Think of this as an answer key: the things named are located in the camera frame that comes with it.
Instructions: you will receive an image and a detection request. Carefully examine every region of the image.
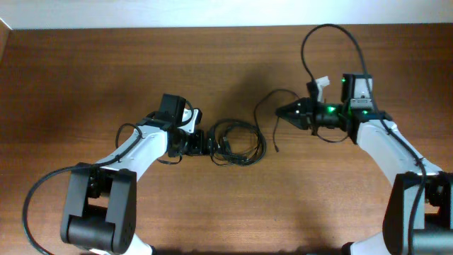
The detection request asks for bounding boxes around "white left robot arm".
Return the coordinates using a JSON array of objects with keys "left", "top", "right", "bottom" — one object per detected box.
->
[{"left": 60, "top": 94, "right": 202, "bottom": 254}]

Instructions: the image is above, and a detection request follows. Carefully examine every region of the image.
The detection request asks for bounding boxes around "thin black usb cable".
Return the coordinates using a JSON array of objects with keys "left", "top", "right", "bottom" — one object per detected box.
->
[{"left": 219, "top": 88, "right": 302, "bottom": 159}]

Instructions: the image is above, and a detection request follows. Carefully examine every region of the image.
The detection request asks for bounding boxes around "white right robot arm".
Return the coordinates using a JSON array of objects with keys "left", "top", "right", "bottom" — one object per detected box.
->
[{"left": 275, "top": 74, "right": 452, "bottom": 254}]

